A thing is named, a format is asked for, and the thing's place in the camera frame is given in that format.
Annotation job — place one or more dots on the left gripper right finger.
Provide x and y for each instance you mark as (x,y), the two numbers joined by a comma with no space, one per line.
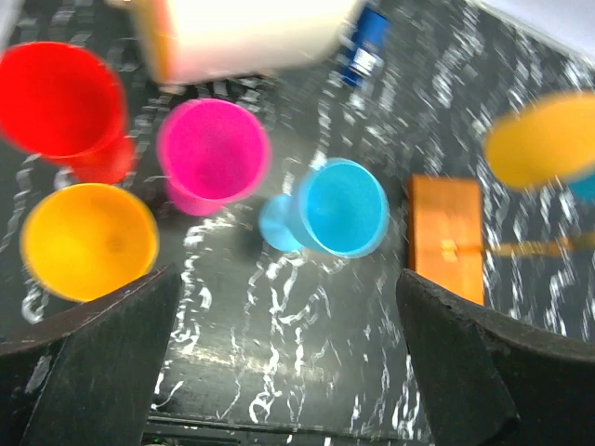
(487,379)

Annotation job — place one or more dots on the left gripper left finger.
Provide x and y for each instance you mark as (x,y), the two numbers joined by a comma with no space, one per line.
(86,376)

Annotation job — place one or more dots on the yellow wine glass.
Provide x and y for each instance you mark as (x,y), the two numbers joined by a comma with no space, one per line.
(88,240)
(550,139)

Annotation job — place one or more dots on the teal wine glass back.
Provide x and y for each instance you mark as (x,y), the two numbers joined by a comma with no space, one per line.
(583,188)

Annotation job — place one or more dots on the light blue wine glass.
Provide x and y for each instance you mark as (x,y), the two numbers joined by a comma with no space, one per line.
(340,209)

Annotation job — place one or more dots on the pink wine glass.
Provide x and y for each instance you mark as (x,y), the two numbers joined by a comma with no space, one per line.
(212,152)

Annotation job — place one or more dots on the red wine glass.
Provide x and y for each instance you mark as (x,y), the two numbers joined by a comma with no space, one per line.
(65,104)

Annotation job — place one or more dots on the wooden rack base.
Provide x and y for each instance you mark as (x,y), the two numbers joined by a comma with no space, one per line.
(445,241)

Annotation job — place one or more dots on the white cylindrical box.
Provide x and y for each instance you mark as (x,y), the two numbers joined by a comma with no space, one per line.
(190,42)

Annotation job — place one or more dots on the blue stapler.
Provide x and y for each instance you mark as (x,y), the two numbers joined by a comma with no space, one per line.
(364,55)

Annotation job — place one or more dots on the gold wire glass rack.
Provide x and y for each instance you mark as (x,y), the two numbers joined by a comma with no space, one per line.
(584,241)

